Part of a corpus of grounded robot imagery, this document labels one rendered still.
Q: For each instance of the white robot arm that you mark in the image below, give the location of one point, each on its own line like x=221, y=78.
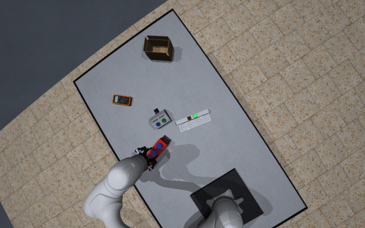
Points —
x=104, y=202

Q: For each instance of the grey key housing with blue and green buttons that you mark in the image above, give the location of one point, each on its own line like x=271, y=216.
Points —
x=160, y=119

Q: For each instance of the orange digital multimeter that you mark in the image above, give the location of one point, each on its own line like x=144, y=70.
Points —
x=122, y=100

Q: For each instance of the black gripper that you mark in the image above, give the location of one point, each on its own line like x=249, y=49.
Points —
x=144, y=154

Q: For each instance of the small open brown cardboard box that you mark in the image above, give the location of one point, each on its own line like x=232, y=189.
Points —
x=158, y=48

